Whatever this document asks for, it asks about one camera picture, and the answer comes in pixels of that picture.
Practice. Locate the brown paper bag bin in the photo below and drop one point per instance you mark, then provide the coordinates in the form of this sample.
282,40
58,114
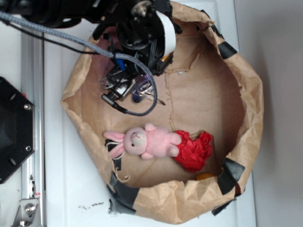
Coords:
208,87

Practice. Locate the orange object under bag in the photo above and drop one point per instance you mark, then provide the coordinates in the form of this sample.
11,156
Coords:
203,176

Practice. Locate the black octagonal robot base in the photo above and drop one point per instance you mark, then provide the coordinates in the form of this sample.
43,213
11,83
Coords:
16,129

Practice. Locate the silver key bunch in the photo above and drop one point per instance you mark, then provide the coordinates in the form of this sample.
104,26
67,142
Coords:
143,90

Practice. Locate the aluminium extrusion rail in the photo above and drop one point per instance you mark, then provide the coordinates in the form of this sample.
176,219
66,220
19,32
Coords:
32,85

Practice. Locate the red crumpled tissue paper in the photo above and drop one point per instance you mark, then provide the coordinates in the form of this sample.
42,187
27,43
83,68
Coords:
194,153

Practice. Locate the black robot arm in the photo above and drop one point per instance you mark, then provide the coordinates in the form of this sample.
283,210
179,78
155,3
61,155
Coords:
50,16

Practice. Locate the metal corner bracket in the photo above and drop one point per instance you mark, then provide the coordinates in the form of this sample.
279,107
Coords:
28,214

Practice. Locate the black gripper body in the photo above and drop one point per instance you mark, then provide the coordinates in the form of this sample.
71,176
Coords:
145,30

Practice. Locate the pink plush bunny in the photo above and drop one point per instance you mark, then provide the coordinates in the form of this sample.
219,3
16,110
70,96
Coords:
147,142

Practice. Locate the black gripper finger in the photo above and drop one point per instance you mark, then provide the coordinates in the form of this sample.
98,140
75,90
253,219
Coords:
120,84

